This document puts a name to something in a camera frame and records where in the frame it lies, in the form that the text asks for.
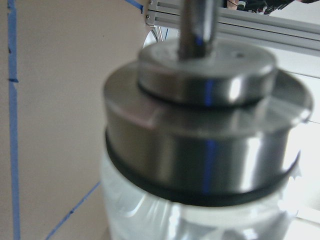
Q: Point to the aluminium frame post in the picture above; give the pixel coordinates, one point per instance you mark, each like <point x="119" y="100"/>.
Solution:
<point x="271" y="31"/>

